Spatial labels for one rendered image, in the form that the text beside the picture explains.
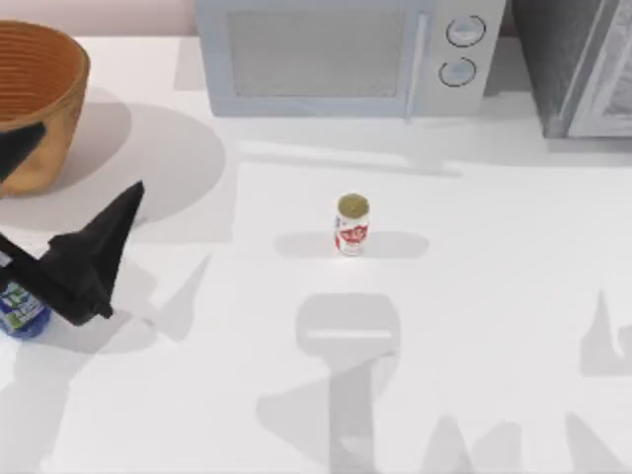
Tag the blue bottle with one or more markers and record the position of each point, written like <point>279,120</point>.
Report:
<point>23,321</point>

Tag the brown woven basket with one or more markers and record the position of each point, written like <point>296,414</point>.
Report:
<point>44,74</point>

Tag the red and white can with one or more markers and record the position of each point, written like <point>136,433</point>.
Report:
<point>352,232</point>

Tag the microwave oven door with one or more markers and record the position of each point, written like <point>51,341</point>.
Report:
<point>316,54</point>

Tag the microwave oven knob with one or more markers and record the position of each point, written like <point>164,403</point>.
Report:
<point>465,28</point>
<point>457,72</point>

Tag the pale microwave oven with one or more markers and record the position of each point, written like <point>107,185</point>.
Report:
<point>489,29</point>

